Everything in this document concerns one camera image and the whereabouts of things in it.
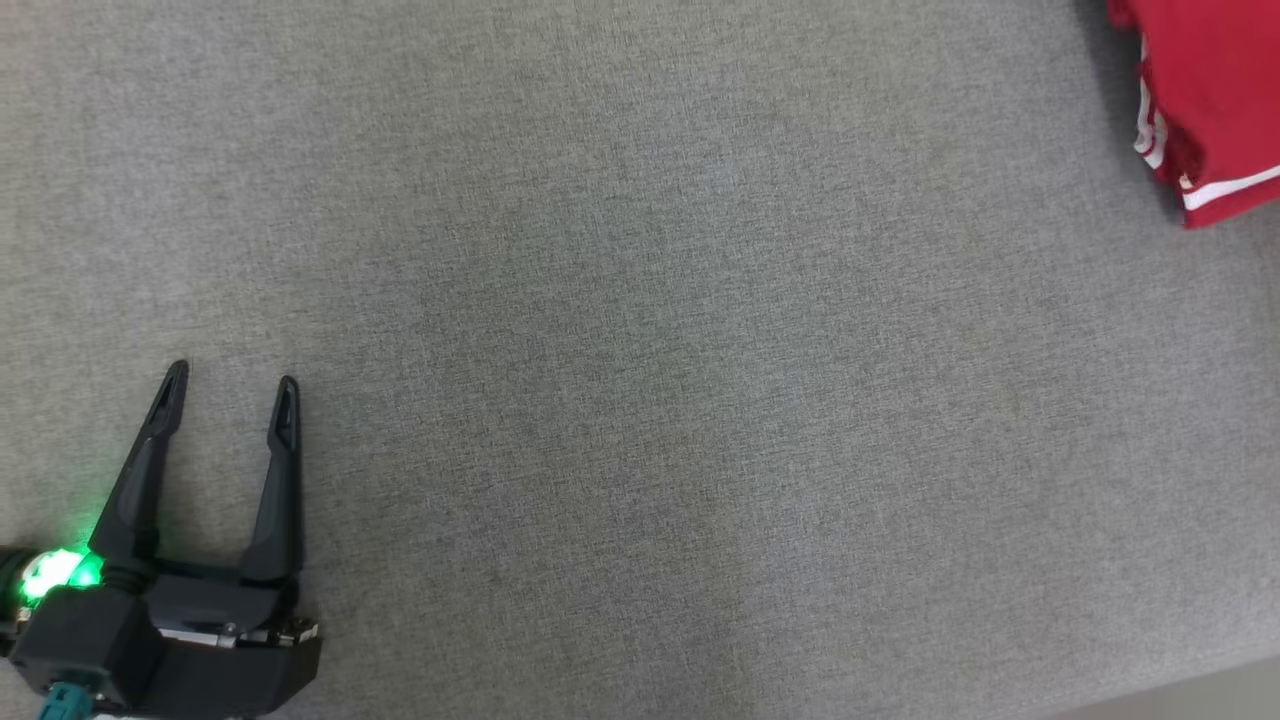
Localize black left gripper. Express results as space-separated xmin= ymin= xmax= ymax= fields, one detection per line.
xmin=0 ymin=360 xmax=323 ymax=719

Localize red shirt white striped sleeves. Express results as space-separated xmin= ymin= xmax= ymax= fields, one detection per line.
xmin=1105 ymin=0 xmax=1280 ymax=229

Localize grey fabric sofa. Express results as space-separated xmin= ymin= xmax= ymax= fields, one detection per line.
xmin=0 ymin=0 xmax=1280 ymax=720

